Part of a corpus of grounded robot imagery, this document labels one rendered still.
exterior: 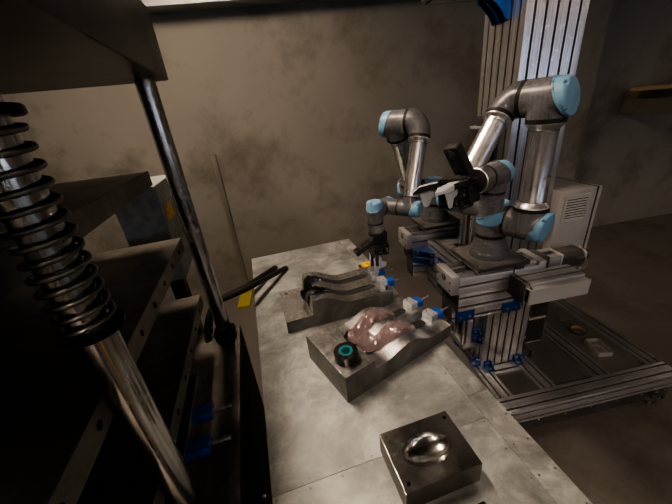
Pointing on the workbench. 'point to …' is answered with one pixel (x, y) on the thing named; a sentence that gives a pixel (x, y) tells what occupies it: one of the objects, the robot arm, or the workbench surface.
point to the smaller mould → (429, 459)
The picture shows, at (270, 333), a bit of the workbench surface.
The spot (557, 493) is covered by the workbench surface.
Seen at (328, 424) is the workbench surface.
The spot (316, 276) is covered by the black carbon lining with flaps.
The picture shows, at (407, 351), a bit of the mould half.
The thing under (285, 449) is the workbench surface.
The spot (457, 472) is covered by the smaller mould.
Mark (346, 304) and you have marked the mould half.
